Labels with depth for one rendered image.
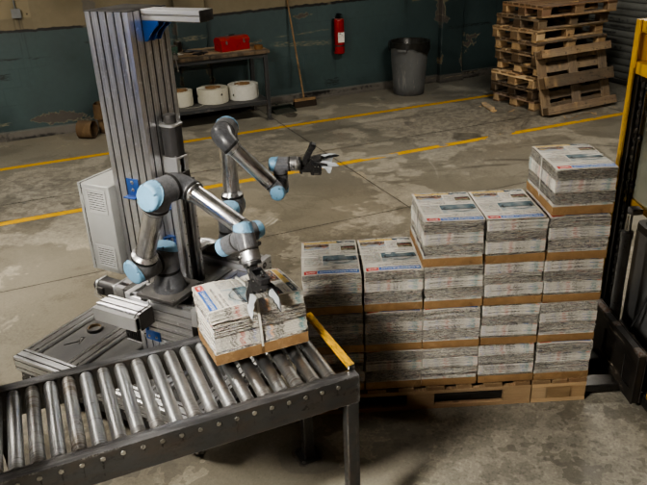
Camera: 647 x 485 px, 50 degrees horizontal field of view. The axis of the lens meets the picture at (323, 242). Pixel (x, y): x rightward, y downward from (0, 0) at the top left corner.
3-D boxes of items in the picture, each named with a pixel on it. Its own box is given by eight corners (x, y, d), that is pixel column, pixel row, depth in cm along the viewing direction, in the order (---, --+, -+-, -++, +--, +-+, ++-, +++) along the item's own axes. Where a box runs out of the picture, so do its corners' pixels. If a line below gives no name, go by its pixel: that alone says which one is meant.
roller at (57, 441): (58, 388, 264) (55, 376, 262) (69, 467, 224) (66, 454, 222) (44, 391, 262) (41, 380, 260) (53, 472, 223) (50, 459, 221)
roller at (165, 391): (159, 361, 277) (157, 350, 275) (187, 431, 238) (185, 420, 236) (146, 364, 276) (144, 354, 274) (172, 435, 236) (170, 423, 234)
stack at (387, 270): (307, 372, 393) (299, 241, 358) (509, 361, 396) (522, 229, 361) (309, 416, 358) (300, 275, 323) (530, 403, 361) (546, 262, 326)
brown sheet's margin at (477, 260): (409, 234, 359) (409, 227, 357) (464, 231, 359) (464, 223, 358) (422, 268, 324) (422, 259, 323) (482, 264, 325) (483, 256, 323)
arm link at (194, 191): (179, 183, 296) (264, 243, 280) (160, 191, 288) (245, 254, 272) (183, 161, 290) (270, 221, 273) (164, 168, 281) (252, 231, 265)
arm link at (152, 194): (162, 278, 310) (185, 183, 278) (137, 292, 300) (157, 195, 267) (143, 263, 314) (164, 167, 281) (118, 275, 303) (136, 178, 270)
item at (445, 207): (411, 195, 349) (411, 193, 348) (467, 192, 349) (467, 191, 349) (424, 223, 315) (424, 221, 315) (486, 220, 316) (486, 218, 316)
